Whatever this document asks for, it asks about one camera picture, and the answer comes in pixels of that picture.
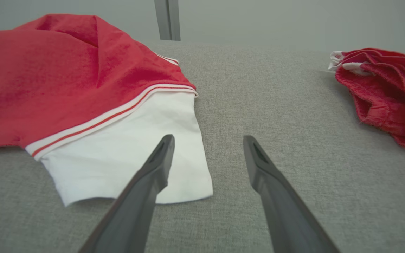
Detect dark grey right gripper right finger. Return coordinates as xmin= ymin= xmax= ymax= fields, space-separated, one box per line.
xmin=243 ymin=135 xmax=340 ymax=253

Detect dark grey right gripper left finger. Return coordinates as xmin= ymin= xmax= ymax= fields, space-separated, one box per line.
xmin=78 ymin=134 xmax=176 ymax=253

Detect red jersey with white stripes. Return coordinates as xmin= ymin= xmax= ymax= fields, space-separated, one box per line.
xmin=0 ymin=13 xmax=214 ymax=207

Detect red shorts with white trim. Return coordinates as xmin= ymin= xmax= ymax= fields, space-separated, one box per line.
xmin=328 ymin=47 xmax=405 ymax=151

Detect grey vertical post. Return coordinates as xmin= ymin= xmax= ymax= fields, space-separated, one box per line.
xmin=154 ymin=0 xmax=181 ymax=41

